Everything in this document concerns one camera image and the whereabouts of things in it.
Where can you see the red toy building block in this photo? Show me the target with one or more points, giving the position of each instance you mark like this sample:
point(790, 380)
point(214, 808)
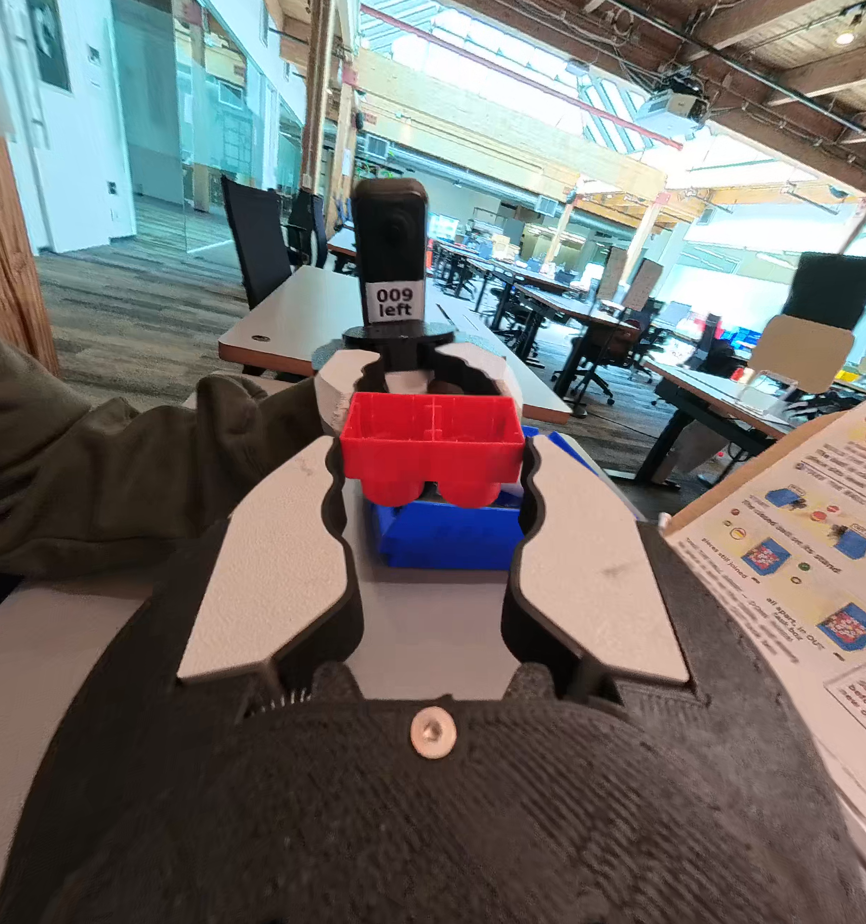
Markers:
point(433, 447)

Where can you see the blue plastic bin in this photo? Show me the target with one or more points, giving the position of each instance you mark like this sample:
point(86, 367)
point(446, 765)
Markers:
point(440, 541)

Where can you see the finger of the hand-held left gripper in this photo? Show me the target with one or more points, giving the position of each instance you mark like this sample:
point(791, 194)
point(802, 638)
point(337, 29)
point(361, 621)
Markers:
point(487, 372)
point(335, 390)

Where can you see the black divider panel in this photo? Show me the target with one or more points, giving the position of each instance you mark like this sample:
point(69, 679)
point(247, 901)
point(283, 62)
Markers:
point(837, 289)

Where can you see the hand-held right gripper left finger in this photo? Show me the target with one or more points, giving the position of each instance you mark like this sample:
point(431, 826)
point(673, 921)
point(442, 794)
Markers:
point(274, 577)

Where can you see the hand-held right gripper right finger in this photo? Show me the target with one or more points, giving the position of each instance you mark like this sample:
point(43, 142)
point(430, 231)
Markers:
point(591, 577)

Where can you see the beige board stand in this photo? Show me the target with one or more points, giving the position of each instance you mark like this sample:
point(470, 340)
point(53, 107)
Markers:
point(801, 354)

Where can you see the ceiling projector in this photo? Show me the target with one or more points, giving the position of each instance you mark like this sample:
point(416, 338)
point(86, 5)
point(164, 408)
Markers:
point(671, 112)

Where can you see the wide wooden pillar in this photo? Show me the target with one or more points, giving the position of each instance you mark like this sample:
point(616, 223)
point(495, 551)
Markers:
point(7, 252)

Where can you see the printed instruction sheet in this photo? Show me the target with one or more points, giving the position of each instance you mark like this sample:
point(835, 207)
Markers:
point(801, 577)

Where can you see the black office chair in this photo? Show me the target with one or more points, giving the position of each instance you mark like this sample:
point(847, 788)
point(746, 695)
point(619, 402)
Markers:
point(306, 224)
point(256, 238)

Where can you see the instruction sheet on board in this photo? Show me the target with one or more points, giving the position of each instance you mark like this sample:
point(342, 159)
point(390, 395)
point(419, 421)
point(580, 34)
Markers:
point(729, 476)

